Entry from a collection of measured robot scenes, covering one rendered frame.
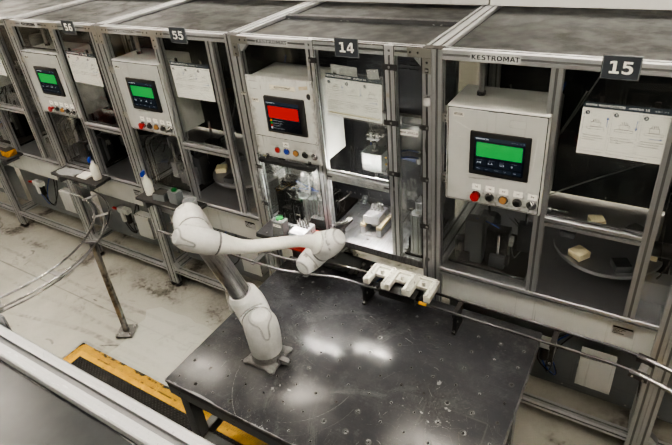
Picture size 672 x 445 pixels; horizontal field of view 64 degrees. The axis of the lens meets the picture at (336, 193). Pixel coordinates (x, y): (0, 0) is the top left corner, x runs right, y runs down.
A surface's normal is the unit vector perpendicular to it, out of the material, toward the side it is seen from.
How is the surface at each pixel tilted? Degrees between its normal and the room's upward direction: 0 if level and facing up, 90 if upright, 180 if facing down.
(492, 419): 0
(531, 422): 0
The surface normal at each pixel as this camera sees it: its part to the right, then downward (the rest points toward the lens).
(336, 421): -0.09, -0.86
